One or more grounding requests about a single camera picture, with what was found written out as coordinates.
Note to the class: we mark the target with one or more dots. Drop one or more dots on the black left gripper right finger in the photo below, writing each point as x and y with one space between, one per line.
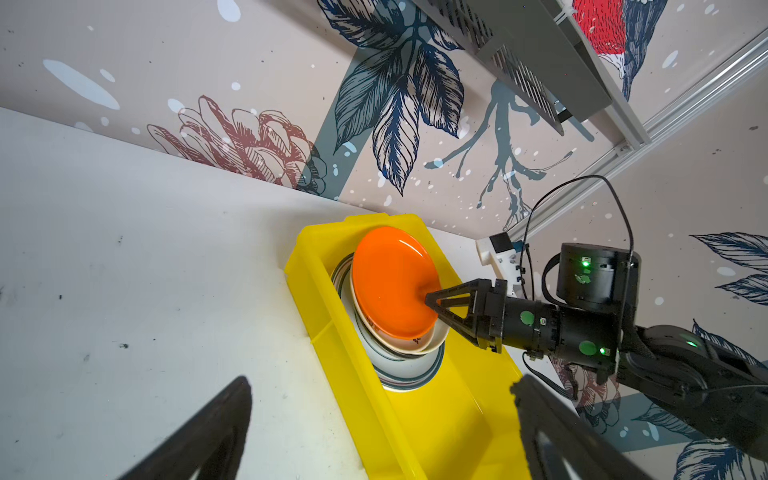
558 445

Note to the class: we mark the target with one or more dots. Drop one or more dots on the cream plate red seal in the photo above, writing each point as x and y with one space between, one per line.
428 343

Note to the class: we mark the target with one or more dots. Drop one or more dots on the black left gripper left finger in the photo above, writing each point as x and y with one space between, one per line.
210 445

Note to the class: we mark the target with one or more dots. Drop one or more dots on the white plate thin green rim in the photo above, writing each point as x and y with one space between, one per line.
396 371

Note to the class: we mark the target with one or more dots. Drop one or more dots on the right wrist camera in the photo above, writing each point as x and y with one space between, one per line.
502 254

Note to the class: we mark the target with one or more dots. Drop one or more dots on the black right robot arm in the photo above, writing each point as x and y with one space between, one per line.
706 386

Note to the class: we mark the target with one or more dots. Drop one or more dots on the yellow plastic bin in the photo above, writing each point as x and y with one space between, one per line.
461 425

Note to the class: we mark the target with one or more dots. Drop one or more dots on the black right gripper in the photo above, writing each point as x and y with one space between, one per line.
565 333

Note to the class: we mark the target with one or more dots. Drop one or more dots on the orange plate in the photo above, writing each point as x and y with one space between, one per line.
392 273

